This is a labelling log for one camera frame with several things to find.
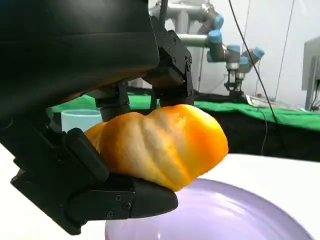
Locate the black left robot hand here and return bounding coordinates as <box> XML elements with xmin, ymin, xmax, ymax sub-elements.
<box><xmin>0</xmin><ymin>0</ymin><xmax>195</xmax><ymax>236</ymax></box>

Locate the orange toy bread roll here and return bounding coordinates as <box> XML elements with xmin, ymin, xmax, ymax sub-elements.
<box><xmin>84</xmin><ymin>104</ymin><xmax>229</xmax><ymax>193</ymax></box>

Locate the pale green mug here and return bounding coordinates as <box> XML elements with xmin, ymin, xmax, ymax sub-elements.
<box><xmin>60</xmin><ymin>109</ymin><xmax>103</xmax><ymax>134</ymax></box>

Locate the green cloth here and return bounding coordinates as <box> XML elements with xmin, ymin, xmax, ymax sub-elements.
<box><xmin>49</xmin><ymin>92</ymin><xmax>320</xmax><ymax>133</ymax></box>

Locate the white paper tray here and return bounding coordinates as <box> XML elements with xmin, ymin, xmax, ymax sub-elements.
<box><xmin>245</xmin><ymin>93</ymin><xmax>278</xmax><ymax>109</ymax></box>

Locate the black cloth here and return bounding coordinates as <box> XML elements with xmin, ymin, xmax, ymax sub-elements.
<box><xmin>216</xmin><ymin>109</ymin><xmax>320</xmax><ymax>162</ymax></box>

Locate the lilac plate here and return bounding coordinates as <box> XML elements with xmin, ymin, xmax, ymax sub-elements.
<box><xmin>104</xmin><ymin>177</ymin><xmax>315</xmax><ymax>240</ymax></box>

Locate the grey computer monitor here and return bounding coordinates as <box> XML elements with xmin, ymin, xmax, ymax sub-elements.
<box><xmin>301</xmin><ymin>36</ymin><xmax>320</xmax><ymax>111</ymax></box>

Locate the black hanging cable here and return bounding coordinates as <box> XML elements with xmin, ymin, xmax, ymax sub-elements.
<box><xmin>227</xmin><ymin>0</ymin><xmax>287</xmax><ymax>154</ymax></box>

